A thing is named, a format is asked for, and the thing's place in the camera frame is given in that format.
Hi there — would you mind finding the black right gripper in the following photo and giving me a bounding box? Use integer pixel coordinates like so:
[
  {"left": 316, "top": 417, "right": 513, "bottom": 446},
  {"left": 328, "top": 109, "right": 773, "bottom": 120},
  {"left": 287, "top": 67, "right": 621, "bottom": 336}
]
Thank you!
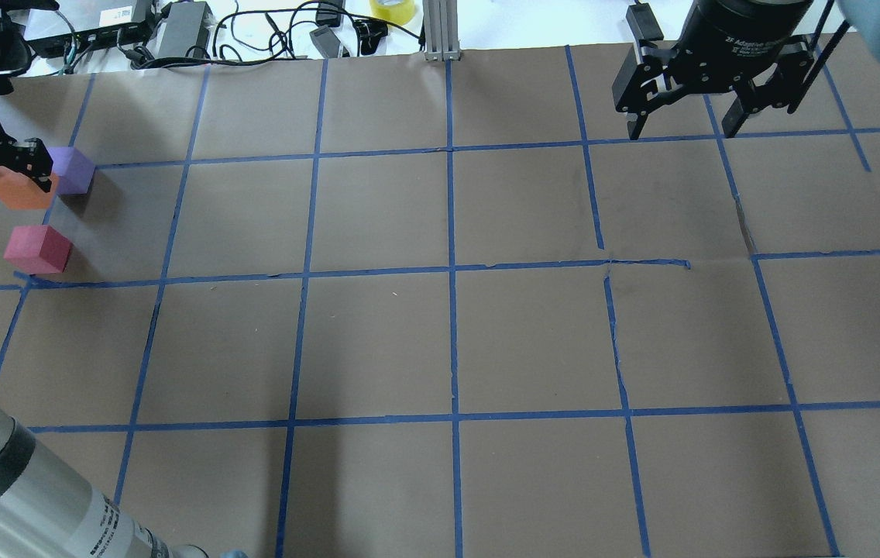
[{"left": 611, "top": 1, "right": 812, "bottom": 140}]

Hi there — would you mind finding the orange foam block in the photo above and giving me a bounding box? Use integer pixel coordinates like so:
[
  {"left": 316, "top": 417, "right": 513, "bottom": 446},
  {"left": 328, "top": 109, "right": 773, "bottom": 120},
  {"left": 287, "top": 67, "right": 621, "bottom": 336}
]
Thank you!
[{"left": 0, "top": 168, "right": 59, "bottom": 211}]

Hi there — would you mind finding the purple foam block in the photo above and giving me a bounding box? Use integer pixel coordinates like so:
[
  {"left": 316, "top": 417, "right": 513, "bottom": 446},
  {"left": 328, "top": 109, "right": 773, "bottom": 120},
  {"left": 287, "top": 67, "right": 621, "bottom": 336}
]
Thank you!
[{"left": 47, "top": 147, "right": 95, "bottom": 195}]

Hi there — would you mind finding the red foam block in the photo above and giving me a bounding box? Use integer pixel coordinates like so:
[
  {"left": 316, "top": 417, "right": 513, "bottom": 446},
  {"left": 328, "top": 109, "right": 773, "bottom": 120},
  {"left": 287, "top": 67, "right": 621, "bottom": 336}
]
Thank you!
[{"left": 3, "top": 225, "right": 73, "bottom": 275}]

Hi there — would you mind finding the grey power brick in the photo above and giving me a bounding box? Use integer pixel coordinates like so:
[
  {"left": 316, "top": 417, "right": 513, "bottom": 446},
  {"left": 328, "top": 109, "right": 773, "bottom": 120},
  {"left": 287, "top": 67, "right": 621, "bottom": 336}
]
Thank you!
[{"left": 156, "top": 1, "right": 212, "bottom": 59}]

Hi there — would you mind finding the yellow tape roll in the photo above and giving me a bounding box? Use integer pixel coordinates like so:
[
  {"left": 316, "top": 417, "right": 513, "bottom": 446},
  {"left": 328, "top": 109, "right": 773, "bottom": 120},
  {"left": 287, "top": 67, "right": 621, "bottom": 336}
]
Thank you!
[{"left": 370, "top": 0, "right": 418, "bottom": 26}]

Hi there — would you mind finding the black network switch box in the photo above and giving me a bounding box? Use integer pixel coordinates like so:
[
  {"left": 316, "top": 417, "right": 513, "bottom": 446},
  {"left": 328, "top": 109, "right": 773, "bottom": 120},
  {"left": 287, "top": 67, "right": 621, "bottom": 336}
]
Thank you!
[{"left": 23, "top": 1, "right": 158, "bottom": 59}]

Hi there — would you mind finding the aluminium extrusion post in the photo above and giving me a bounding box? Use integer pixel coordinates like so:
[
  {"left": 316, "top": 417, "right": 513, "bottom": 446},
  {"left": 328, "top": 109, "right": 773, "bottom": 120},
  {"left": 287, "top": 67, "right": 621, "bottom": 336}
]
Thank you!
[{"left": 422, "top": 0, "right": 462, "bottom": 61}]

